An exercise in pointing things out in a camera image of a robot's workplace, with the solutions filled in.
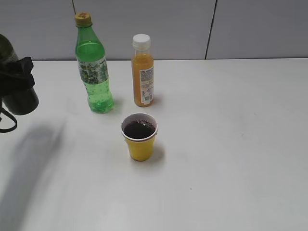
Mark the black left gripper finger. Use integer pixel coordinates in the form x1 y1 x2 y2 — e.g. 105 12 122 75
0 57 35 98

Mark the yellow paper cup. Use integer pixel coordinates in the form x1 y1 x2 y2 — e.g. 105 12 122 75
121 113 158 162

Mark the dark red wine bottle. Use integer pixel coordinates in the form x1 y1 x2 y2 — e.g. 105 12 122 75
0 35 39 116

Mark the orange juice bottle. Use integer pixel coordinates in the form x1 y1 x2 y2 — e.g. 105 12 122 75
131 34 154 107

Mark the green plastic soda bottle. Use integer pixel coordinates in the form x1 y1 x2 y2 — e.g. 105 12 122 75
75 13 114 113

